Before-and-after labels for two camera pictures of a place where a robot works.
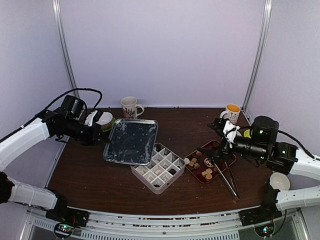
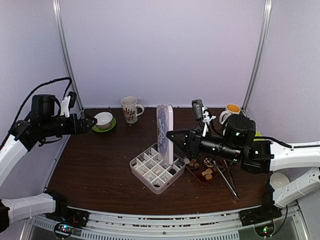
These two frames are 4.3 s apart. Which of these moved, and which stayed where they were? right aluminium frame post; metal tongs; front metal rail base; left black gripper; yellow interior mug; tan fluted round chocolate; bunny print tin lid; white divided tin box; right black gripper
Moved: bunny print tin lid; left black gripper; right black gripper
Stayed: white divided tin box; right aluminium frame post; metal tongs; front metal rail base; tan fluted round chocolate; yellow interior mug
